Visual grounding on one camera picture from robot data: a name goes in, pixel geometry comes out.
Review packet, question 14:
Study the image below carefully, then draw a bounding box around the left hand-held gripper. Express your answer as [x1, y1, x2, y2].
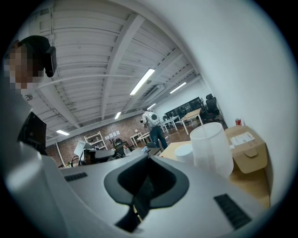
[74, 140, 116, 166]

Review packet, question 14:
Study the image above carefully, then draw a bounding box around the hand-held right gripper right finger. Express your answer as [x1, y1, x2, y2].
[139, 154, 278, 238]

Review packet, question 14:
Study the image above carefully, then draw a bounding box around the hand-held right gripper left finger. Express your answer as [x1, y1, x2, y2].
[59, 152, 150, 238]

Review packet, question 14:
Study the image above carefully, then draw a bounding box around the white shelf unit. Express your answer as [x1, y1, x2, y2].
[84, 131, 108, 151]

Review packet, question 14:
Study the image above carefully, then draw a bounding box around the dark curved table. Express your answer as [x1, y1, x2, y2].
[121, 146, 163, 159]

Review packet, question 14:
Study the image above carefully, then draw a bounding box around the small white table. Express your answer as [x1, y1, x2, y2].
[129, 132, 142, 146]

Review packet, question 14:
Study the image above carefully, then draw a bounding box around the round white table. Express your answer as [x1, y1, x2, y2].
[136, 132, 152, 145]

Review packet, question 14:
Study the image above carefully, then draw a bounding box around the white electric kettle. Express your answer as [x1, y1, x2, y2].
[174, 143, 195, 166]

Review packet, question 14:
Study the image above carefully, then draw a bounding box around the cardboard box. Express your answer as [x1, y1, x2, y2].
[223, 125, 268, 174]

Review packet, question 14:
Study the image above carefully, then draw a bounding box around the person's black shirt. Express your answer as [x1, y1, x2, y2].
[17, 111, 47, 155]

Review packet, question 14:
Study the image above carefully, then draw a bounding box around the ceiling air conditioner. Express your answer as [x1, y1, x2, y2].
[144, 85, 165, 99]

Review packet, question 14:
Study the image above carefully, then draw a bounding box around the black display panel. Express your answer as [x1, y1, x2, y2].
[164, 97, 201, 119]

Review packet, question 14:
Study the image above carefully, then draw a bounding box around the wooden desk with white legs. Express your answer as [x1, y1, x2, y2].
[180, 107, 203, 135]

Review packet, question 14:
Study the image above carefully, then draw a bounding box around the black office chair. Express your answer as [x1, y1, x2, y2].
[201, 93, 221, 123]

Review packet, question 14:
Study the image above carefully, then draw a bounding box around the person's head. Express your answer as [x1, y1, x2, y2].
[3, 43, 45, 90]

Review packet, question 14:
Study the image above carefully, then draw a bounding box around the black head-worn camera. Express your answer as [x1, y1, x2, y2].
[44, 46, 57, 78]

